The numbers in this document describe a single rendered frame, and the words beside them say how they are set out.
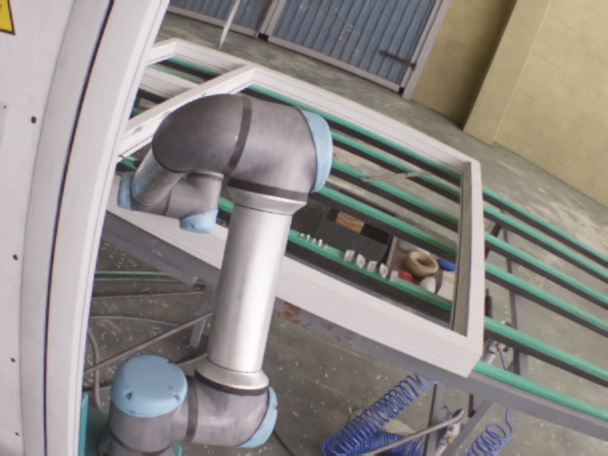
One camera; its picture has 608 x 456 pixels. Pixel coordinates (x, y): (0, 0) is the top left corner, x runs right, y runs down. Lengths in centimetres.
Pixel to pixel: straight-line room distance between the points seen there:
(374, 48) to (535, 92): 214
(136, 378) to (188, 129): 37
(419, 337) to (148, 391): 65
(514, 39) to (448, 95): 132
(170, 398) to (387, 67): 705
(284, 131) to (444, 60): 692
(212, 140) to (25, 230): 33
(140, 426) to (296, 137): 48
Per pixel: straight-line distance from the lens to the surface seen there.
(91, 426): 112
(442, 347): 135
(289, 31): 791
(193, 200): 124
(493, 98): 743
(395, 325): 133
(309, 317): 138
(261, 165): 87
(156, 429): 94
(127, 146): 175
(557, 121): 799
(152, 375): 93
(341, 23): 777
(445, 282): 220
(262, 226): 89
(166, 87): 226
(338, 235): 217
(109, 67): 54
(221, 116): 85
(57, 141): 58
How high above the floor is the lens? 159
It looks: 27 degrees down
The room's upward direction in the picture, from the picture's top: 23 degrees clockwise
